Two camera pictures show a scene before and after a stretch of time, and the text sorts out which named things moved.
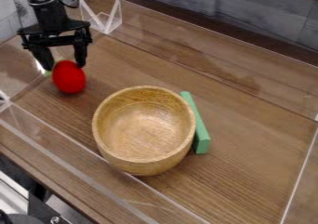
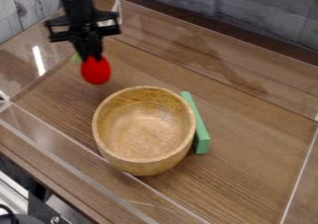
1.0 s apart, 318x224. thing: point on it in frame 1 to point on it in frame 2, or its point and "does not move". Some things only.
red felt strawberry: (69, 76) to (97, 71)
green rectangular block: (201, 139) does not move
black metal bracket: (41, 210) does not move
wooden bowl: (144, 128) does not move
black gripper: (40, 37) to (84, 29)
